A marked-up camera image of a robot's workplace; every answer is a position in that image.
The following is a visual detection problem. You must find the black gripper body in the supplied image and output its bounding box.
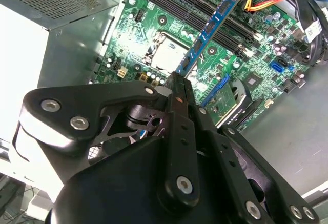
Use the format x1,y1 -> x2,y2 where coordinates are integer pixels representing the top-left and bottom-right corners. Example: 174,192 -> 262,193
48,135 -> 259,224

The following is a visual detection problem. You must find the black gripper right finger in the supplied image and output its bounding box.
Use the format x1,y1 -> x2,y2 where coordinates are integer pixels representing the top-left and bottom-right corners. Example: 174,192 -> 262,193
183,77 -> 320,224

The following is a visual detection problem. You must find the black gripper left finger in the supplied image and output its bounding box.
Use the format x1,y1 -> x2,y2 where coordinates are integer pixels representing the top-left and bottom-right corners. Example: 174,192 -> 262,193
19,71 -> 201,207

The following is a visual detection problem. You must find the blue RAM stick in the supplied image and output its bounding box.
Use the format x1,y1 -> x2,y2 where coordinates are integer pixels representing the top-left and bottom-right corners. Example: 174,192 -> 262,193
175,0 -> 247,77

